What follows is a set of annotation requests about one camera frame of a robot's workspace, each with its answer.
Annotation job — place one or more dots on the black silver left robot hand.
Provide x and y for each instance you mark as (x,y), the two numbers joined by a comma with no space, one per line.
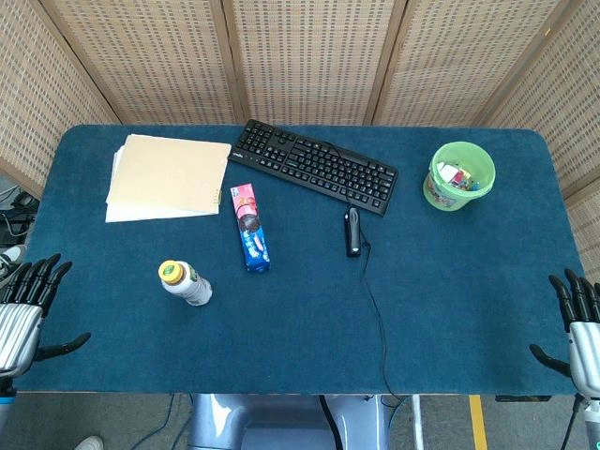
(16,323)

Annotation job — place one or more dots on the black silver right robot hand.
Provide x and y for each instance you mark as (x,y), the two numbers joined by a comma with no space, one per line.
(586,337)

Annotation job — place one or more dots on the white bottle with yellow cap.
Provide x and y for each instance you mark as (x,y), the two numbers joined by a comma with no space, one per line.
(190,286)

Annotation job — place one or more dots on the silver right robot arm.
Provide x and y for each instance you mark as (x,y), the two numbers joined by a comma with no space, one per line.
(593,422)

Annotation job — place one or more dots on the grey white sneaker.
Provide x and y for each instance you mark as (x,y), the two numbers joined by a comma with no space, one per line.
(9,262)

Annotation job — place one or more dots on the white shoe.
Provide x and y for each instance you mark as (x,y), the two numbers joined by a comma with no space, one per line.
(89,443)

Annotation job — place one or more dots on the white paper sheets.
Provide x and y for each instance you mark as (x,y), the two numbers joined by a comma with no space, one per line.
(140,216)

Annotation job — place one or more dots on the white table leg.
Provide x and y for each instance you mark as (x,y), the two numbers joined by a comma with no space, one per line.
(417,422)

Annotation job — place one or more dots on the green plastic bucket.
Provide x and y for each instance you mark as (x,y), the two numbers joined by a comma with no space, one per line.
(443,194)

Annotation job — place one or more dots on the assorted small toy pieces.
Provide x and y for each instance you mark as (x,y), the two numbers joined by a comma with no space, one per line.
(457,177)

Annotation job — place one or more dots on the manila paper folder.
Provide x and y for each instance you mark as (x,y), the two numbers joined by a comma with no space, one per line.
(169,173)

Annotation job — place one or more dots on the blue pink cookie box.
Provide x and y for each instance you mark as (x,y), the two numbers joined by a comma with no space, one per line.
(250,229)

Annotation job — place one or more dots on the black stapler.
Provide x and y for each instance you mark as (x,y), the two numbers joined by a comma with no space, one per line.
(353,232)

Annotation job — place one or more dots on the grey blue robot torso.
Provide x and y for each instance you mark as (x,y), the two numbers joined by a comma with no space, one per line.
(281,422)

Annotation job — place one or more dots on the blue table cloth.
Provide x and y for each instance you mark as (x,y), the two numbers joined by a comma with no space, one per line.
(300,328)

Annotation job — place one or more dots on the black computer keyboard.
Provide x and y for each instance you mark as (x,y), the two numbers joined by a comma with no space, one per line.
(314,164)

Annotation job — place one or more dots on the woven bamboo folding screen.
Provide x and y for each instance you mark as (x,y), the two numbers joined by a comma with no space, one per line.
(300,56)

